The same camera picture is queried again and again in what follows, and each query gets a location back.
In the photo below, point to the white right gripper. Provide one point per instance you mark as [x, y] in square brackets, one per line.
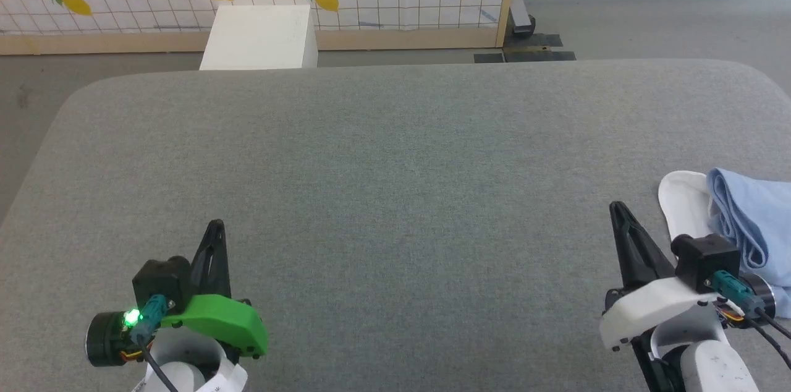
[642, 305]

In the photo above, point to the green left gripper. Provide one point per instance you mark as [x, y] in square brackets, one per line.
[222, 315]

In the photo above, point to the light blue polo shirt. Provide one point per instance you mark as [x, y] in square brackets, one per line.
[748, 225]

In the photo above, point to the long black floor mat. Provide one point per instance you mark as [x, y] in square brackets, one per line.
[541, 55]

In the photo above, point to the white box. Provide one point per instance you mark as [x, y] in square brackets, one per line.
[259, 36]

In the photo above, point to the wide black floor mat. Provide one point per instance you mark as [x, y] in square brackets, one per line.
[537, 41]

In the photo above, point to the small black floor mat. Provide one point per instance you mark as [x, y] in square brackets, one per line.
[489, 57]

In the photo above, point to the wooden framed lemon print screen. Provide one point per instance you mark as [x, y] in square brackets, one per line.
[123, 8]

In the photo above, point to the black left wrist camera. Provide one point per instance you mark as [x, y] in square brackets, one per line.
[160, 281]

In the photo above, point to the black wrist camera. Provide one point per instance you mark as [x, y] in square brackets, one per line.
[160, 281]
[704, 256]

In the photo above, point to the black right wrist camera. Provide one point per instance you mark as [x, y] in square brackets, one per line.
[704, 256]

